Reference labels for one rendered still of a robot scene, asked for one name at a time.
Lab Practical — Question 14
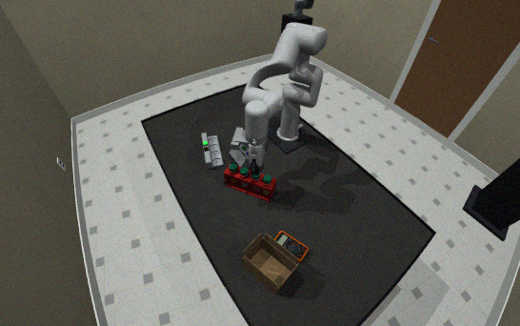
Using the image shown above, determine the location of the orange rectangular block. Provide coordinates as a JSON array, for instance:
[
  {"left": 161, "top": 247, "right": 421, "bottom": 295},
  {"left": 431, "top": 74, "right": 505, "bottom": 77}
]
[{"left": 274, "top": 231, "right": 309, "bottom": 263}]

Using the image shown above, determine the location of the brown cardboard box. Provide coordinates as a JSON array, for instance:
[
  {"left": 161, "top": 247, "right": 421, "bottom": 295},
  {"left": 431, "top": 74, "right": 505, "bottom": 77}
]
[{"left": 243, "top": 233, "right": 299, "bottom": 294}]

